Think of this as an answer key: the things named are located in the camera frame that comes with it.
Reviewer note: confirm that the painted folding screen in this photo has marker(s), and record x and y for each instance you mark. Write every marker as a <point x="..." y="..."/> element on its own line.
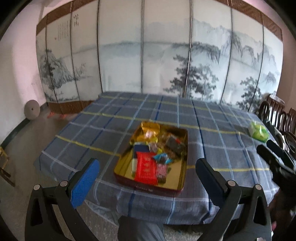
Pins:
<point x="161" y="58"/>

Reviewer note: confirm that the navy blue snack packet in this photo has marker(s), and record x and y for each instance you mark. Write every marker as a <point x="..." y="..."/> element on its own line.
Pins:
<point x="141" y="148"/>

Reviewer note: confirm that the clear packet with red label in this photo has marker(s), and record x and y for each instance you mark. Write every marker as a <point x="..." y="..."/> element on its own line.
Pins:
<point x="173" y="144"/>

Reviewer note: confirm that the yellow cake packet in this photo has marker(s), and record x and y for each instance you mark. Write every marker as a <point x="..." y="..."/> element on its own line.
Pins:
<point x="149" y="135"/>

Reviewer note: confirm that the red tin box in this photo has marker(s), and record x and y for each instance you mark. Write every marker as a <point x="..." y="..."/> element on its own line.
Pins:
<point x="180" y="176"/>

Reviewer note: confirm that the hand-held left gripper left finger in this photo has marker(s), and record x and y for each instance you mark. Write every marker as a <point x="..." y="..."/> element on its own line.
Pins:
<point x="84" y="183"/>

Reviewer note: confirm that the red snack packet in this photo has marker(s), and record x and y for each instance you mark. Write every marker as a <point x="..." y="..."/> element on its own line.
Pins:
<point x="145" y="169"/>

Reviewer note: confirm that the orange yellow snack packet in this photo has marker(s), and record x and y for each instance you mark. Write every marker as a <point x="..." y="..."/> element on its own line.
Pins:
<point x="150" y="127"/>

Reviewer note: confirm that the pink candy packet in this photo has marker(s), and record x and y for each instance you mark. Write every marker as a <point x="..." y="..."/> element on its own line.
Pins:
<point x="161" y="171"/>

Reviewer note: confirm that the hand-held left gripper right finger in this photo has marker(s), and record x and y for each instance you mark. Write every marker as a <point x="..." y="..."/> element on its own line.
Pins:
<point x="209" y="183"/>

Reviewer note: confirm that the wooden stool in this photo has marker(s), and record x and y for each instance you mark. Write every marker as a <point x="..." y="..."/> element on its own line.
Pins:
<point x="5" y="160"/>

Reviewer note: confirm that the clear fried snack packet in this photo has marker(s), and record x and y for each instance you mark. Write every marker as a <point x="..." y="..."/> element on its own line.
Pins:
<point x="164" y="139"/>
<point x="153" y="146"/>

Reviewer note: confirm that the blue plaid tablecloth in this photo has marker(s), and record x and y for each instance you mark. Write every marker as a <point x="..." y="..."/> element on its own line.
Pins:
<point x="104" y="129"/>

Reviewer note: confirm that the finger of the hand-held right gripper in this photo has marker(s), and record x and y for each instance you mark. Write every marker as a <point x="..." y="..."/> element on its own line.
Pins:
<point x="270" y="157"/>
<point x="277" y="148"/>

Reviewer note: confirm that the grey round stone disc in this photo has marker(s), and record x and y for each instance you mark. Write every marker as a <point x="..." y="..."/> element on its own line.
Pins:
<point x="32" y="109"/>

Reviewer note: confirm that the green tissue pack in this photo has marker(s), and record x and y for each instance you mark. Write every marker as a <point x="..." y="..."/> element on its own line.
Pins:
<point x="259" y="131"/>

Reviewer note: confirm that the small blue candy packet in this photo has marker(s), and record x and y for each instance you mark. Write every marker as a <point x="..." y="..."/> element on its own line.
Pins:
<point x="161" y="157"/>

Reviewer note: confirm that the dark wooden chair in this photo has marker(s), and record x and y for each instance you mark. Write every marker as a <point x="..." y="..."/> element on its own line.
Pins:
<point x="288" y="125"/>
<point x="270" y="109"/>

